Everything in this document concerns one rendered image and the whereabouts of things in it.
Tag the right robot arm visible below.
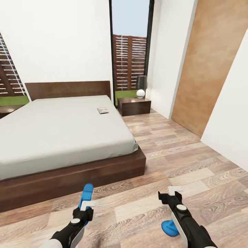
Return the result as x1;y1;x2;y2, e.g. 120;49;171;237
158;186;217;248

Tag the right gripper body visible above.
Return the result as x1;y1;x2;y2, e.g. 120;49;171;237
161;193;182;207

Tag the sandal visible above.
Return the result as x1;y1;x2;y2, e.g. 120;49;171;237
78;184;94;226
161;219;180;237

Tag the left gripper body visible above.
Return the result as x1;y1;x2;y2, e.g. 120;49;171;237
73;208;94;222

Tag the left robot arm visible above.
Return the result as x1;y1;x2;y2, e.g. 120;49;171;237
39;201;97;248

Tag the hardback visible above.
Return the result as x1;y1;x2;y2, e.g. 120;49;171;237
97;107;108;113

